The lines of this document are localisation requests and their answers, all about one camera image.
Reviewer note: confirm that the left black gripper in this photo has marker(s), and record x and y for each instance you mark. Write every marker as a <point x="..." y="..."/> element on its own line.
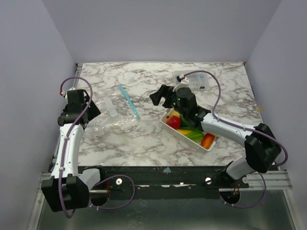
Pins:
<point x="94" y="111"/>

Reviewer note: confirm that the white perforated plastic basket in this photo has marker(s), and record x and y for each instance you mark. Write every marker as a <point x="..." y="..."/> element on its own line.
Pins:
<point x="182" y="138"/>

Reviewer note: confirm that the clear zip top bag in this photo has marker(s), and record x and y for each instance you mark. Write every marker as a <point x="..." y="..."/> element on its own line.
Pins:
<point x="116" y="107"/>

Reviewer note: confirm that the green toy leafy vegetable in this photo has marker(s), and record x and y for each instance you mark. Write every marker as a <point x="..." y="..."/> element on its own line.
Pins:
<point x="196" y="135"/>

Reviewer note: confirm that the red yellow toy apple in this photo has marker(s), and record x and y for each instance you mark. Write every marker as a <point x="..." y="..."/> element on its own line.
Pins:
<point x="174" y="122"/>

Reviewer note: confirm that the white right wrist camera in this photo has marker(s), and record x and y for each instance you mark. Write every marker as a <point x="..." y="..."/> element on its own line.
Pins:
<point x="181" y="82"/>

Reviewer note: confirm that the yellow toy banana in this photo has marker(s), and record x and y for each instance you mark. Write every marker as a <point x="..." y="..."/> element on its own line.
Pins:
<point x="184" y="132"/>

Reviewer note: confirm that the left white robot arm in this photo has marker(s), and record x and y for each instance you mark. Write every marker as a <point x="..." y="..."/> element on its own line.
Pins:
<point x="67" y="188"/>

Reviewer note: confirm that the clear plastic screw box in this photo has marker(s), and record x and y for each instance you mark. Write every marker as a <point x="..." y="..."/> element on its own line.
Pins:
<point x="195" y="81"/>

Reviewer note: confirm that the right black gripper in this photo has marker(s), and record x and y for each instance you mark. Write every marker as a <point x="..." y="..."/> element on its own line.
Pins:
<point x="168" y="96"/>

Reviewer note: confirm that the orange red toy fruit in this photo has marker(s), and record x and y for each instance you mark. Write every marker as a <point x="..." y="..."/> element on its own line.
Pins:
<point x="207" y="140"/>

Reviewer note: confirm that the yellow toy lemon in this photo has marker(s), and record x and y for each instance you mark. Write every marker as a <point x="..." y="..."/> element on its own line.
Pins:
<point x="174" y="113"/>

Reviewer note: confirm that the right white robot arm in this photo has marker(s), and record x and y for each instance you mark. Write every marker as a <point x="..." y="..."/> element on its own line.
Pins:
<point x="261" y="150"/>

